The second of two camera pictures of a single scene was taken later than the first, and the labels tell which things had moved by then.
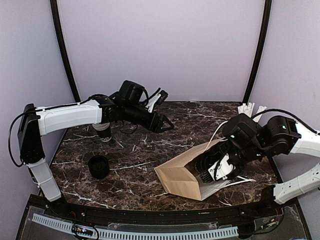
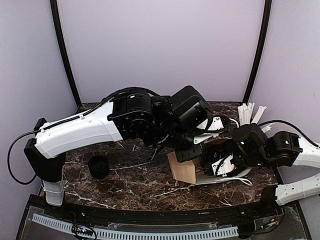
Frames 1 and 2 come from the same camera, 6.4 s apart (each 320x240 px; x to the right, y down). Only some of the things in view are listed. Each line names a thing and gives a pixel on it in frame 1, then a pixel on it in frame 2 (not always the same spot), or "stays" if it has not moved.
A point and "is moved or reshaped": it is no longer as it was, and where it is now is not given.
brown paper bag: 177,178 is moved or reshaped
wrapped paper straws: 247,110 stays
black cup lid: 99,167 stays
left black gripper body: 150,125 -> 185,156
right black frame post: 268,5 stays
